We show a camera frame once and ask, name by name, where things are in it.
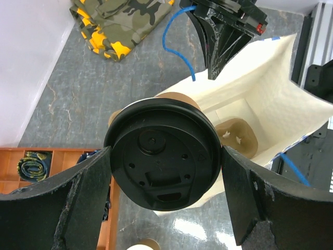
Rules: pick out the checkered paper takeout bag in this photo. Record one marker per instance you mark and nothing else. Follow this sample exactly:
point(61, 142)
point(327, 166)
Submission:
point(256, 86)

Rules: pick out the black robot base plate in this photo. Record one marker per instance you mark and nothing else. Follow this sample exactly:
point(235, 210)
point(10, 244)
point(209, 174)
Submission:
point(313, 72)

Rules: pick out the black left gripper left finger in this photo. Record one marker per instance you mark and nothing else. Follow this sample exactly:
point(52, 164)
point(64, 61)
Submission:
point(64, 211)

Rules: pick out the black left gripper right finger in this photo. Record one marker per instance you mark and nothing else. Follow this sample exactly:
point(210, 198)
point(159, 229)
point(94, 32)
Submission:
point(269, 211)

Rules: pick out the camouflage cloth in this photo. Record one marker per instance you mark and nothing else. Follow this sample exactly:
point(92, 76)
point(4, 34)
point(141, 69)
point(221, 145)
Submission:
point(112, 29)

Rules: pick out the paper cup front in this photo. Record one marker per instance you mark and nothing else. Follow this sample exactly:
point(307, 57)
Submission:
point(179, 97)

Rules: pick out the green blue rolled sock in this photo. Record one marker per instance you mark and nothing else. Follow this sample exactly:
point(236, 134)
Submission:
point(34, 166)

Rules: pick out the paper cup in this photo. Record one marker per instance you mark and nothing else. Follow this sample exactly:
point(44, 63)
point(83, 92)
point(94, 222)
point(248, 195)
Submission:
point(145, 244)
point(179, 97)

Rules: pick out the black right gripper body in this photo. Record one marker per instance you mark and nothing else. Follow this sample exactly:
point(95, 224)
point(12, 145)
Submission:
point(245, 15)

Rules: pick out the orange compartment tray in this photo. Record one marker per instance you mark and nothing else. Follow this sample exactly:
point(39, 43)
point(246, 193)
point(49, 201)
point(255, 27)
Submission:
point(62, 159)

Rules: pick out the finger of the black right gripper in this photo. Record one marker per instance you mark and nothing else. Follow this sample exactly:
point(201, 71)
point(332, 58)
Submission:
point(226, 42)
point(199, 25)

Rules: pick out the paper cup near tray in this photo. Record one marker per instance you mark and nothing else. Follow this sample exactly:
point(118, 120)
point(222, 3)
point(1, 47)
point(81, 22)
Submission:
point(145, 244)

